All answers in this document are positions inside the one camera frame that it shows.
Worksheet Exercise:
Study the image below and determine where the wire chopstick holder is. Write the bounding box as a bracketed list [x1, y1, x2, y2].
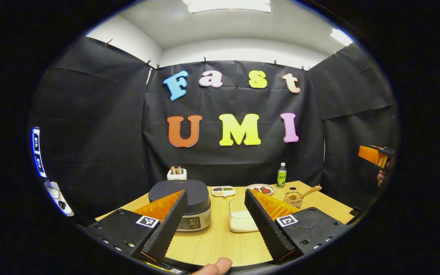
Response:
[284, 191, 304, 209]

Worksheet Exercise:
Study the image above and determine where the white rice container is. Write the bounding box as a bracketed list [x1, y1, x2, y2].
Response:
[229, 199, 259, 233]

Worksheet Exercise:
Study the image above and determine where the black backdrop cloth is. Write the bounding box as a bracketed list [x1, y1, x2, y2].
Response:
[29, 36, 400, 226]

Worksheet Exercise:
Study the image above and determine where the white compartment dish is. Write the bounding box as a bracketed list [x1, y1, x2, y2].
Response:
[211, 186, 236, 197]

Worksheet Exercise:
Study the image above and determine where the long ceiling light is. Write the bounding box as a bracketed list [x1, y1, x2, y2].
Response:
[183, 0, 272, 14]

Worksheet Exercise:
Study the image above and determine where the black silver rice cooker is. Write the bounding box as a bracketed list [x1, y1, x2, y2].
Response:
[148, 180, 211, 233]

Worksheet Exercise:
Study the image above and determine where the computer monitor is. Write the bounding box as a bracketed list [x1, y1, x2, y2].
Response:
[31, 127, 47, 178]

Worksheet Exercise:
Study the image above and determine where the green drink bottle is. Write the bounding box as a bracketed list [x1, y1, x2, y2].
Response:
[276, 162, 287, 189]

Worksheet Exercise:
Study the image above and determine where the white toaster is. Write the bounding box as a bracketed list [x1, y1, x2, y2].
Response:
[167, 166, 188, 181]

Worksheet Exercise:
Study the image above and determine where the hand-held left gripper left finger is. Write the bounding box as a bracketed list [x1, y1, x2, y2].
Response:
[86, 189, 189, 264]

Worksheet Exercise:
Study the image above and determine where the wooden spoon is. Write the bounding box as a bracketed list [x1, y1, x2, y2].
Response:
[289, 185, 322, 201]

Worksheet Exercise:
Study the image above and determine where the small ceiling light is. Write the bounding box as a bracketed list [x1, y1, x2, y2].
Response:
[330, 28, 354, 46]

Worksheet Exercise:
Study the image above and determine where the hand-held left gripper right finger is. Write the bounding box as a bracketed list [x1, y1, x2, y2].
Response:
[244, 188, 350, 266]

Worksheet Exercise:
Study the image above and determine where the white plate with meat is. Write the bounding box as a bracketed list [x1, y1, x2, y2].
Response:
[246, 184, 275, 196]

